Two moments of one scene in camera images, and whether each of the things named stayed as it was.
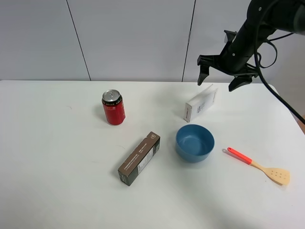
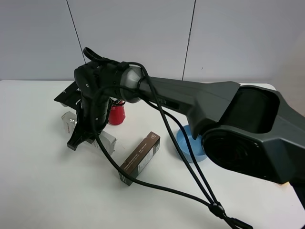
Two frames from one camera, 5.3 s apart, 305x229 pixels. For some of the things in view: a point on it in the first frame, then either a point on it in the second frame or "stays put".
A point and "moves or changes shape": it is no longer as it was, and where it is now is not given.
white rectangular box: (195, 106) moves or changes shape
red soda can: (114, 106) stays put
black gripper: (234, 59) to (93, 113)
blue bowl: (194, 143) stays put
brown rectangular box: (136, 161) stays put
